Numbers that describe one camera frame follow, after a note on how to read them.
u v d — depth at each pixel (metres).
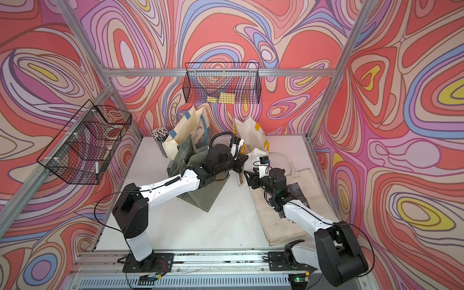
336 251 0.41
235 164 0.72
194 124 1.12
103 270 0.73
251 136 1.03
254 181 0.74
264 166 0.72
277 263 0.73
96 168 0.72
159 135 0.96
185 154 0.82
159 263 0.73
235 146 0.68
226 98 0.82
